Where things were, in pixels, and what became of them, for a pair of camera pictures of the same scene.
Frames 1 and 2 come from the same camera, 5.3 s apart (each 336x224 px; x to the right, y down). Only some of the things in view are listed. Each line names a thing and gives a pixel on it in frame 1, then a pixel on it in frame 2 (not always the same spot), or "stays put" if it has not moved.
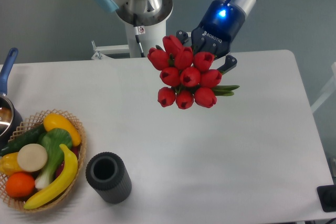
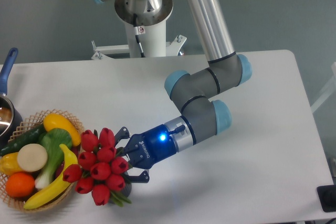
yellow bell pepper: (9, 163) stays put
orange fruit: (20, 184) stays put
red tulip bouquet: (187, 77) to (101, 170)
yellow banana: (67, 175) stays put
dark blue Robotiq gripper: (234, 0) to (151, 147)
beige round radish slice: (32, 157) stays put
